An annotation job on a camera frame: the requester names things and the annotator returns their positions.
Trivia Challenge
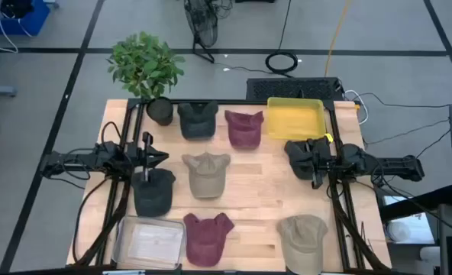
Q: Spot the black bag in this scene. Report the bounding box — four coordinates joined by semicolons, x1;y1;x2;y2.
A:
0;0;34;18

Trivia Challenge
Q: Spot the maroon baseball cap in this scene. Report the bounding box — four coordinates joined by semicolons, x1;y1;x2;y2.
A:
224;109;265;150
182;212;235;267

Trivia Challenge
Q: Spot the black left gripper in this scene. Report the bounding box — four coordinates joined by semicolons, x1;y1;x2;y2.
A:
134;132;170;183

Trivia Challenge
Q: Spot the beige baseball cap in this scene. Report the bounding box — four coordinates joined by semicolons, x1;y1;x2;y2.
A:
181;151;231;199
276;214;329;275

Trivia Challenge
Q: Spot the green potted plant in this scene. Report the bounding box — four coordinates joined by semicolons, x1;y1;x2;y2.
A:
105;31;187;127

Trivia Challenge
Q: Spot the black floor fan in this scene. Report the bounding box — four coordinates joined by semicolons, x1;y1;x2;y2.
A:
182;0;220;64

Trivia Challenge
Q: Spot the blue cart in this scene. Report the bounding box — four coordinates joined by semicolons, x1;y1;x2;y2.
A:
0;0;51;36

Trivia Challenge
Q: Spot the black cable sleeve bundle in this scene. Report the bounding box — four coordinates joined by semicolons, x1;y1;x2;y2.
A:
73;177;132;267
329;182;392;273

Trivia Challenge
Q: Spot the clear plastic bin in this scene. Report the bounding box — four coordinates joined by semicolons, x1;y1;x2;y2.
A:
111;215;187;270

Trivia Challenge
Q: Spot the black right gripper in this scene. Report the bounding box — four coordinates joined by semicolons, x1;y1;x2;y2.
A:
295;139;331;190

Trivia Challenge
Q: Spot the black bar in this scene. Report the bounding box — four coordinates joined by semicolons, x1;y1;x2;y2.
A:
378;185;452;222

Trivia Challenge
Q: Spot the yellow plastic bin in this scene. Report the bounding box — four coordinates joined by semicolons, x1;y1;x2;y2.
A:
266;96;328;141

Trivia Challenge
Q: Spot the black coiled cable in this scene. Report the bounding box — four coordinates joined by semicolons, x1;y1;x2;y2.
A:
264;0;299;76

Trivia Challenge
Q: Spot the yellow cable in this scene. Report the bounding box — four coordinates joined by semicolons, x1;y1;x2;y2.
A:
324;0;354;77

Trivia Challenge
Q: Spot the black perforated computer case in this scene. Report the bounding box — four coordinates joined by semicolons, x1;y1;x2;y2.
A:
245;76;344;102

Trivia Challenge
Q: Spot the black baseball cap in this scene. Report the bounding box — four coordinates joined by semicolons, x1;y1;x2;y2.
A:
131;167;176;218
177;101;219;141
284;137;332;180

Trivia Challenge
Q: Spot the white crumpled bag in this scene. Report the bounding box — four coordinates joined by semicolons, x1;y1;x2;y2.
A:
386;221;412;242

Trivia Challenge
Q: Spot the white cable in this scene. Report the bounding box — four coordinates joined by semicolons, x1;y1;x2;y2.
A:
344;89;369;125

